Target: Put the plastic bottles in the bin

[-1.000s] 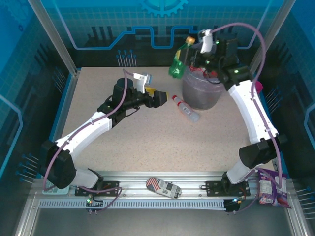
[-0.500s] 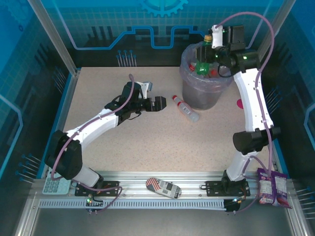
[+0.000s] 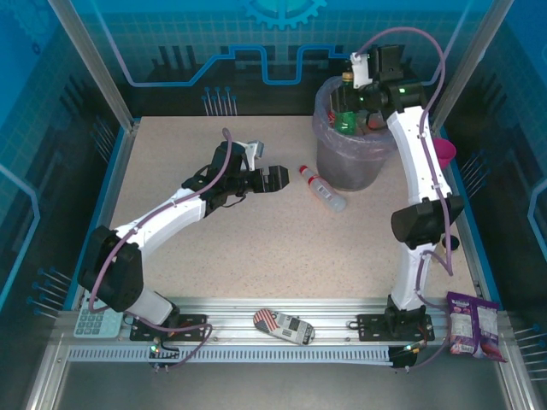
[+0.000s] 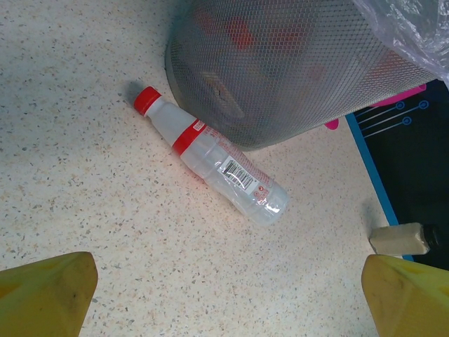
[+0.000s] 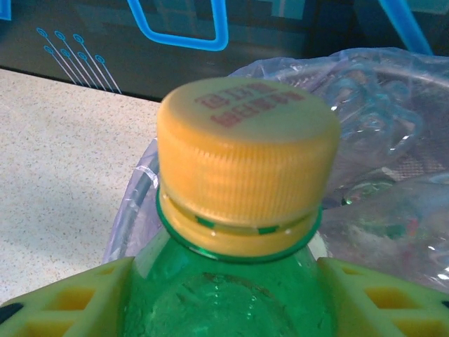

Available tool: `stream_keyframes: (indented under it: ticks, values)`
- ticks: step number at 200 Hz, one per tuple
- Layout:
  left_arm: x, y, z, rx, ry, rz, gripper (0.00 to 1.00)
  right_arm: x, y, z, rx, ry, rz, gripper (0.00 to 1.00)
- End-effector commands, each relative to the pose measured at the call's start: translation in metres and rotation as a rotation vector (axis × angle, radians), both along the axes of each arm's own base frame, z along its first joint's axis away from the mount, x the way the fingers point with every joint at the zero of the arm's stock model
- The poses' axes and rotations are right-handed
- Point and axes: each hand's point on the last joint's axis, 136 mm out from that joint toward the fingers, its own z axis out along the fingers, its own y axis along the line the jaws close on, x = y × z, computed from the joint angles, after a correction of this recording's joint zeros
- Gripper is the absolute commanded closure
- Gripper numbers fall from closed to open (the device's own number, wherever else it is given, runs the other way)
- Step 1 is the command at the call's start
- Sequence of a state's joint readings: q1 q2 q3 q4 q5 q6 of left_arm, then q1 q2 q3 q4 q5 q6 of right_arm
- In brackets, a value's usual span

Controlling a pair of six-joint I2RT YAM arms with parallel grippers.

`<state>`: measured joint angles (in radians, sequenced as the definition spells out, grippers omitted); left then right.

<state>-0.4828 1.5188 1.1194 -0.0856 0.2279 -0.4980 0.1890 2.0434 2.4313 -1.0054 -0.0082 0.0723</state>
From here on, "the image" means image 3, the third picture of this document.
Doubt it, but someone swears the green plastic soda bottle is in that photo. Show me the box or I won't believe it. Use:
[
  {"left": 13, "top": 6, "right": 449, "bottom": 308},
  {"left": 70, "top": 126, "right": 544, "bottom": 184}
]
[{"left": 332, "top": 71, "right": 360, "bottom": 135}]

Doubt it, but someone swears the clear plastic bin liner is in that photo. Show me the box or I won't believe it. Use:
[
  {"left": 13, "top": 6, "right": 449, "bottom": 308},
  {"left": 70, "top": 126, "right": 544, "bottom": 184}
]
[{"left": 311, "top": 76, "right": 401, "bottom": 155}]

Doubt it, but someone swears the metal mesh waste bin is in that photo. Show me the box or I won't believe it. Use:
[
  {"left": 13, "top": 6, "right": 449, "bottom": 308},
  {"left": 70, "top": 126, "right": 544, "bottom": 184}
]
[{"left": 311, "top": 76, "right": 402, "bottom": 192}]

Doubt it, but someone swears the white-label barcode plastic bottle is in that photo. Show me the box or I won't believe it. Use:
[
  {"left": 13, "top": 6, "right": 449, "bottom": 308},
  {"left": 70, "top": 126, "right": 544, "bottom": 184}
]
[{"left": 298, "top": 165, "right": 348, "bottom": 214}]

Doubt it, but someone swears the pink plastic goblet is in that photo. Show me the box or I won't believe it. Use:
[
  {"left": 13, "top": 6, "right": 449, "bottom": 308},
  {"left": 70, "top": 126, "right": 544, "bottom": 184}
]
[{"left": 434, "top": 138, "right": 457, "bottom": 168}]

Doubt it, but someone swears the small black control box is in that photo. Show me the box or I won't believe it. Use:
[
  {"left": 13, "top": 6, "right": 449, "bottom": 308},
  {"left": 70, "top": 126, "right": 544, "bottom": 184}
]
[
  {"left": 389, "top": 343, "right": 418, "bottom": 373},
  {"left": 148, "top": 339, "right": 181, "bottom": 373}
]

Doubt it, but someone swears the light green calculator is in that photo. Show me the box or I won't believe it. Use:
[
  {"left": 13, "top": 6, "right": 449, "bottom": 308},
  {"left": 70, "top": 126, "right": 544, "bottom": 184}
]
[{"left": 74, "top": 293, "right": 121, "bottom": 339}]

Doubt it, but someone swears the purple snack bag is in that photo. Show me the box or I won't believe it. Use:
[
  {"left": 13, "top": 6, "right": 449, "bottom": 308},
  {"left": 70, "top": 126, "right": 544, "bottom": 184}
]
[{"left": 445, "top": 290, "right": 502, "bottom": 363}]

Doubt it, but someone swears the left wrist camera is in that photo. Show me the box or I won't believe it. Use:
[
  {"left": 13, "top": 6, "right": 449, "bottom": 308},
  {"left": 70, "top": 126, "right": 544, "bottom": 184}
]
[{"left": 243, "top": 139, "right": 267, "bottom": 171}]

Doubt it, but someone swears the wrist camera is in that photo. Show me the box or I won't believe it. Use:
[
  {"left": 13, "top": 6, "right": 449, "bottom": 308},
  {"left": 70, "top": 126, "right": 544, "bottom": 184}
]
[
  {"left": 243, "top": 139, "right": 267, "bottom": 171},
  {"left": 349, "top": 51, "right": 372, "bottom": 90}
]

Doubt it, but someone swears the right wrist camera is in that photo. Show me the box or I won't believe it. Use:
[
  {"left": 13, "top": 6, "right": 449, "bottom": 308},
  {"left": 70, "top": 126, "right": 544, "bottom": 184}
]
[{"left": 349, "top": 51, "right": 372, "bottom": 90}]

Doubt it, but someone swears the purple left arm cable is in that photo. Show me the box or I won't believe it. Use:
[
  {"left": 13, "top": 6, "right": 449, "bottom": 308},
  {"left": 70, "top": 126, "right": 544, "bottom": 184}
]
[{"left": 87, "top": 126, "right": 235, "bottom": 371}]

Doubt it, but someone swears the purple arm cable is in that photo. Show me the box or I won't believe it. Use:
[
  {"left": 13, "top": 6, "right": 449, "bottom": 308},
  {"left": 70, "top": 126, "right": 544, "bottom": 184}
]
[
  {"left": 87, "top": 126, "right": 235, "bottom": 371},
  {"left": 357, "top": 26, "right": 456, "bottom": 372}
]

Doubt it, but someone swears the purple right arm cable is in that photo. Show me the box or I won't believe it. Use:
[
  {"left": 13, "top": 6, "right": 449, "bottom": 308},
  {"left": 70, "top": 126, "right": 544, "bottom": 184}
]
[{"left": 357, "top": 26, "right": 456, "bottom": 372}]

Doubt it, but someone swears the aluminium frame post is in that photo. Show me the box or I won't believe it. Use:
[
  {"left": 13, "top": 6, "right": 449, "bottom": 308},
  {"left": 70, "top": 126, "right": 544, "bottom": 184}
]
[
  {"left": 430, "top": 0, "right": 516, "bottom": 126},
  {"left": 45, "top": 0, "right": 140, "bottom": 132}
]

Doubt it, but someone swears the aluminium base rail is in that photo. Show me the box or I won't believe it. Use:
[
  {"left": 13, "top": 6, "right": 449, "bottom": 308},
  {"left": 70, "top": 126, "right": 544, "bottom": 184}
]
[{"left": 121, "top": 297, "right": 452, "bottom": 348}]

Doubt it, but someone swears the white slotted cable duct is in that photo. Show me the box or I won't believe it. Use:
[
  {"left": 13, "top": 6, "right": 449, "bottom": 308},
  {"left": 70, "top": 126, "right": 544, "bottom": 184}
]
[{"left": 68, "top": 344, "right": 395, "bottom": 365}]

